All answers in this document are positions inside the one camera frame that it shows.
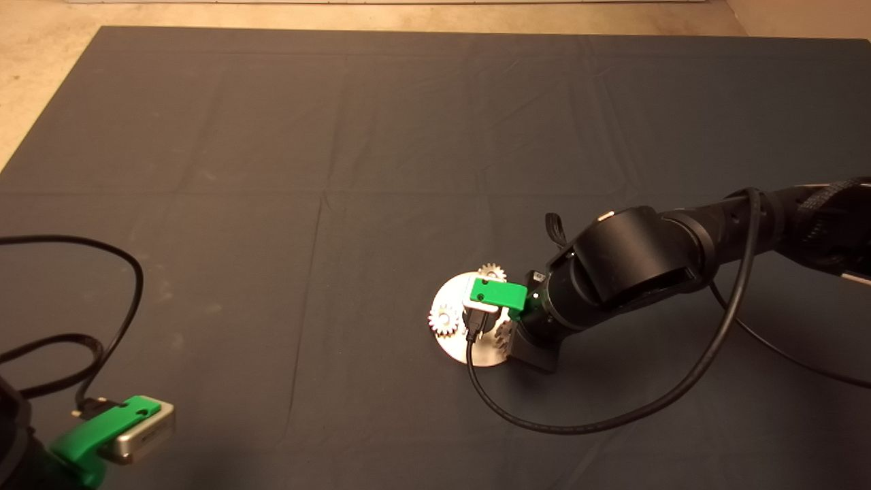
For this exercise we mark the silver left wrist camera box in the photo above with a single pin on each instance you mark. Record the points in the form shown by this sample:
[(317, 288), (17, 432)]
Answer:
[(150, 432)]

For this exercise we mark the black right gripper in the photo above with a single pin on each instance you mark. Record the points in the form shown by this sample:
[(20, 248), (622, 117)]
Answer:
[(537, 352)]

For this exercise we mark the green right camera mount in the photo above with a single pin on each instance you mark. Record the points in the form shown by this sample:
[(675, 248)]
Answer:
[(499, 294)]

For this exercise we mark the green left camera mount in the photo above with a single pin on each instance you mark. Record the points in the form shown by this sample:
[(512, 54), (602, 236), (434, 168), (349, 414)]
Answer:
[(95, 432)]

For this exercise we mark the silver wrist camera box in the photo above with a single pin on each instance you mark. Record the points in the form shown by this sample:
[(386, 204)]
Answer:
[(150, 432), (481, 307)]

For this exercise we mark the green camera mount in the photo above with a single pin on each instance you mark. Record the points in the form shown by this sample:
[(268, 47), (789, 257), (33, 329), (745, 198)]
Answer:
[(95, 432), (499, 294)]

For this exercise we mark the round metal carrier plate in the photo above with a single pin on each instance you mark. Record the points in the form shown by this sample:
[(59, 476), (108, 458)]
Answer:
[(449, 344)]

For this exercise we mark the small steel planetary gear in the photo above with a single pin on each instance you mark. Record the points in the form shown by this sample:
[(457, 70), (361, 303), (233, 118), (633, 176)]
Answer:
[(503, 337), (490, 270), (446, 320)]

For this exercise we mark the dark grey table cloth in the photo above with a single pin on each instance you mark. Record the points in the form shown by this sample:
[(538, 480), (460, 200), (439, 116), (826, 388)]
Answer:
[(272, 170)]

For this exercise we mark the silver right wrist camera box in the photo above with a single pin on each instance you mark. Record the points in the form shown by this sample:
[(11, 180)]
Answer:
[(481, 307)]

